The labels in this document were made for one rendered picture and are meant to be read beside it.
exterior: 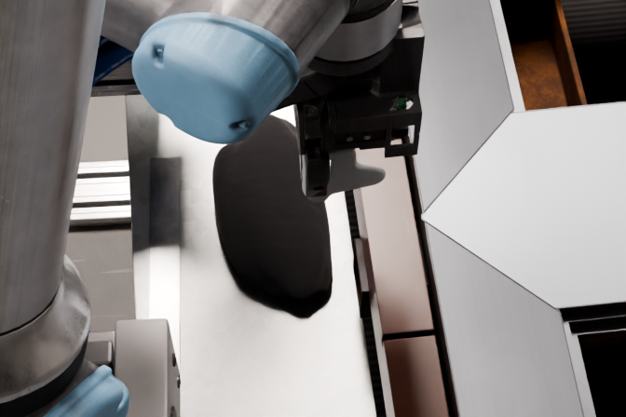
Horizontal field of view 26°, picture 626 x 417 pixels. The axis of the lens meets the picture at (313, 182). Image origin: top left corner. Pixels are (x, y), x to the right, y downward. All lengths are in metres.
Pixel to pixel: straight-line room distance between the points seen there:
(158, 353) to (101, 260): 0.94
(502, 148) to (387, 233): 0.12
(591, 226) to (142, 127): 0.46
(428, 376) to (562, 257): 0.14
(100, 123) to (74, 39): 1.69
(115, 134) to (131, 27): 1.42
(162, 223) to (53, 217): 0.75
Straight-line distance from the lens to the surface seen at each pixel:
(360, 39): 0.81
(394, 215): 1.09
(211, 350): 1.20
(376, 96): 0.89
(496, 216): 1.08
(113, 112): 2.16
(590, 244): 1.08
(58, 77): 0.47
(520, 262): 1.06
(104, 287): 1.77
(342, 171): 0.96
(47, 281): 0.54
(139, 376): 0.85
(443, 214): 1.07
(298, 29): 0.70
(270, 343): 1.20
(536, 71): 1.36
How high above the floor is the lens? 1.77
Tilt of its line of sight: 59 degrees down
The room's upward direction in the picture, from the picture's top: straight up
